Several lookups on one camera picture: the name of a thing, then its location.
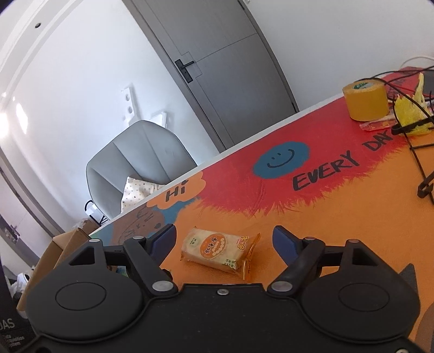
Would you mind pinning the grey door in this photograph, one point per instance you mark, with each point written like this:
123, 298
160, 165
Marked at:
230, 74

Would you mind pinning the dotted cream cushion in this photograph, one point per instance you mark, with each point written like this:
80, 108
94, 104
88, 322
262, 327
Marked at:
139, 193

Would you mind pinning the grey padded chair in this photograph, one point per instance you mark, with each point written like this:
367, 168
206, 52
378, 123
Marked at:
142, 152

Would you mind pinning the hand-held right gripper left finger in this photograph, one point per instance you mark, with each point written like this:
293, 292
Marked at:
166, 241

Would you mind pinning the white round object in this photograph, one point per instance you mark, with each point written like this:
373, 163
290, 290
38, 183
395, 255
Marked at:
22, 281

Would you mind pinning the yellow crinkled plastic piece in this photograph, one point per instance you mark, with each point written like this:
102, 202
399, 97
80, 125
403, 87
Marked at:
412, 112

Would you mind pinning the orange rice cracker packet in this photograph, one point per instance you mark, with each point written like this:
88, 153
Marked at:
210, 249

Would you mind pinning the yellow tape roll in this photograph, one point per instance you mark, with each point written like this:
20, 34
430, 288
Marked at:
366, 98

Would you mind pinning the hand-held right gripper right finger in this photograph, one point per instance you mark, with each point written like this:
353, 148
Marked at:
283, 242

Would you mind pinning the small orange wrapper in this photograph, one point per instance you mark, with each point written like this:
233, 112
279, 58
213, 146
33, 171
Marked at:
376, 125

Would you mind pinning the brown cardboard box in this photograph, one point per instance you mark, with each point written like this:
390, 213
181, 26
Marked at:
44, 264

